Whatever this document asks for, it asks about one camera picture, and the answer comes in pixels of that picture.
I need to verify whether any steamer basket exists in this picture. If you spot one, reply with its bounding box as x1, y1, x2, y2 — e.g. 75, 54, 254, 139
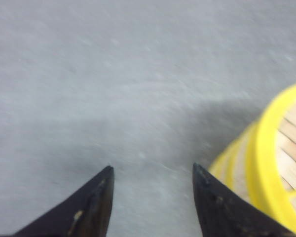
209, 121, 257, 202

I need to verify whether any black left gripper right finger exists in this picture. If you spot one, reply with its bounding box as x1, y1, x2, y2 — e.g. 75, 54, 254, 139
192, 163, 294, 237

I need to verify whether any woven bamboo steamer lid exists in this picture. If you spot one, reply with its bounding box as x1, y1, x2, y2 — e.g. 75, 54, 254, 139
246, 84, 296, 233

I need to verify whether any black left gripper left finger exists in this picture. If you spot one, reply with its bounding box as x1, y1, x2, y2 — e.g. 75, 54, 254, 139
14, 166, 114, 237

